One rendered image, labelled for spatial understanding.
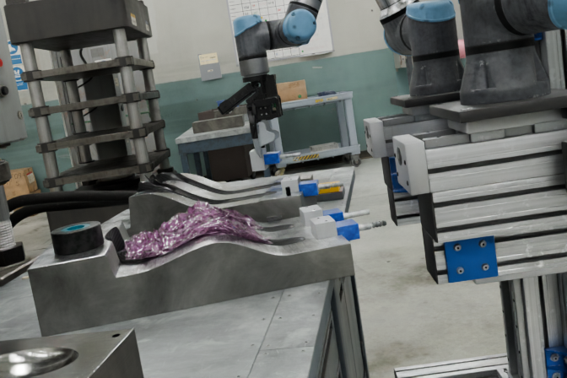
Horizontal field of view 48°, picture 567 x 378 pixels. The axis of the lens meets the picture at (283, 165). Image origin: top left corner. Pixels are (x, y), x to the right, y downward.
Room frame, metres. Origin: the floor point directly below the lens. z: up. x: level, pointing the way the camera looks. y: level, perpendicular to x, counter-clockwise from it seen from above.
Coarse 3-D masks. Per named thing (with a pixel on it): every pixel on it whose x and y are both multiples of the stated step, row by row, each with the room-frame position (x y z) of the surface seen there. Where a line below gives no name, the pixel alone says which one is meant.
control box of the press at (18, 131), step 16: (0, 16) 1.91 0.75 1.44; (0, 32) 1.89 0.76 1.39; (0, 48) 1.87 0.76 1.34; (0, 64) 1.83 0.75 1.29; (0, 80) 1.84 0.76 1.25; (0, 96) 1.82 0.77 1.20; (16, 96) 1.90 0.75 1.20; (0, 112) 1.81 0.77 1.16; (16, 112) 1.88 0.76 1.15; (0, 128) 1.79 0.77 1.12; (16, 128) 1.87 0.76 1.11; (0, 144) 1.80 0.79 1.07
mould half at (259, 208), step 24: (144, 192) 1.36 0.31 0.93; (168, 192) 1.37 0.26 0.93; (192, 192) 1.43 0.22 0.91; (240, 192) 1.47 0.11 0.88; (264, 192) 1.40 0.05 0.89; (120, 216) 1.54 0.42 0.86; (144, 216) 1.35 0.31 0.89; (168, 216) 1.34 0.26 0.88; (264, 216) 1.30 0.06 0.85; (288, 216) 1.29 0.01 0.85
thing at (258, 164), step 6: (252, 150) 1.66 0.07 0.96; (264, 150) 1.67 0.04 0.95; (252, 156) 1.65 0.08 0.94; (258, 156) 1.64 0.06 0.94; (264, 156) 1.64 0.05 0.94; (270, 156) 1.64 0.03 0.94; (276, 156) 1.64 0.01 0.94; (282, 156) 1.65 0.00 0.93; (288, 156) 1.65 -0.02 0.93; (294, 156) 1.65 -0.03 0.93; (252, 162) 1.65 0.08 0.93; (258, 162) 1.64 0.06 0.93; (264, 162) 1.64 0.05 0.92; (270, 162) 1.64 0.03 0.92; (276, 162) 1.64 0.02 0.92; (252, 168) 1.65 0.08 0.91; (258, 168) 1.64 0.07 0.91; (264, 168) 1.64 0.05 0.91
